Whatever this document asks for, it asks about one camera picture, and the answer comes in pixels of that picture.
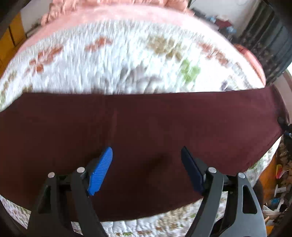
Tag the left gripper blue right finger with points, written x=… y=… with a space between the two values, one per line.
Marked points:
x=229 y=206

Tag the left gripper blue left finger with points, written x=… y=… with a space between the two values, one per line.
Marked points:
x=50 y=214

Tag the maroon pants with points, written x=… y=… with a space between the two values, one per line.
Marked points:
x=43 y=133

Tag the cluttered floor items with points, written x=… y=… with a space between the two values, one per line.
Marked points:
x=276 y=184

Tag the floral quilted bedspread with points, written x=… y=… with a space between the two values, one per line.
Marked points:
x=131 y=57

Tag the orange wooden wardrobe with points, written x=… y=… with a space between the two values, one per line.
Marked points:
x=11 y=41

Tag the dark patterned curtain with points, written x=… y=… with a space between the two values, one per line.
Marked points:
x=268 y=39

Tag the cluttered right nightstand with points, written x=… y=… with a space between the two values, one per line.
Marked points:
x=225 y=27

